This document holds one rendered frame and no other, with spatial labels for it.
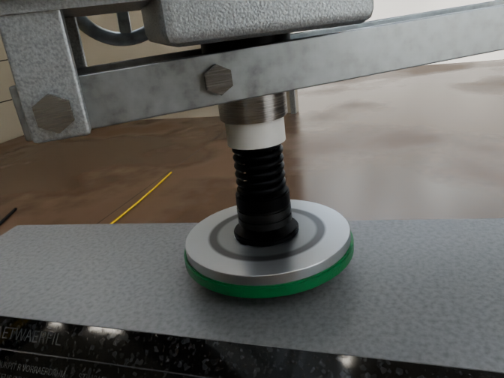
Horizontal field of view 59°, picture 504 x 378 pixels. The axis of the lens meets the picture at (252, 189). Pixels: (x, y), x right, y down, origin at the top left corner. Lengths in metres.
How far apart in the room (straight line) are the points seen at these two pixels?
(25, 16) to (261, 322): 0.37
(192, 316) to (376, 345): 0.21
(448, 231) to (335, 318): 0.26
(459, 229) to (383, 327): 0.25
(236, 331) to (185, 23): 0.32
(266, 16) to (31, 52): 0.20
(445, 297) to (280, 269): 0.19
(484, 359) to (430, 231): 0.26
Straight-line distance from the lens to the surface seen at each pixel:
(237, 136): 0.51
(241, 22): 0.41
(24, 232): 0.91
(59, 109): 0.41
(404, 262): 0.62
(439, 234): 0.69
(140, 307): 0.58
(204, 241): 0.58
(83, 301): 0.63
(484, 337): 0.51
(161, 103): 0.45
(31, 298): 0.68
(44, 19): 0.42
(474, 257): 0.64
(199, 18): 0.40
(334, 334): 0.50
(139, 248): 0.73
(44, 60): 0.42
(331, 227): 0.58
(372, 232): 0.69
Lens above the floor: 1.14
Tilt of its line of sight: 21 degrees down
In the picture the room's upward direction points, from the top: 7 degrees counter-clockwise
